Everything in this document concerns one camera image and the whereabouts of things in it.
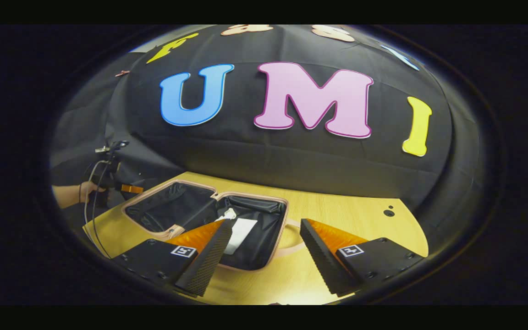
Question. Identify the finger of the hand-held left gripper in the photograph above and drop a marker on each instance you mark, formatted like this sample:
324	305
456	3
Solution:
132	189

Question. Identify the white squeeze tube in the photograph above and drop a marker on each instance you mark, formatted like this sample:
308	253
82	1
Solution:
242	233

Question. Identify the black backdrop cloth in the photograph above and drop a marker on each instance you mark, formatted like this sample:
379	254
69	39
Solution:
291	160

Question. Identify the white pump bottle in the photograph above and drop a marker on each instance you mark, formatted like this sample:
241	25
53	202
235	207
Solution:
228	214

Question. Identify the pink suitcase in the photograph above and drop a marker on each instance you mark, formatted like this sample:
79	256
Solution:
264	233

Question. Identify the round black table grommet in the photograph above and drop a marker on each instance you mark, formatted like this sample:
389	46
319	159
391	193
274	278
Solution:
388	212

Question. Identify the small pink clip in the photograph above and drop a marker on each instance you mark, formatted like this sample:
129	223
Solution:
122	72

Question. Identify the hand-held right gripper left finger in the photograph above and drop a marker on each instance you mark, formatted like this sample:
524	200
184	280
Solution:
211	259

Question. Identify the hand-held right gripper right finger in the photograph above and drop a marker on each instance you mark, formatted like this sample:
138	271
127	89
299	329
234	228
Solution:
321	256

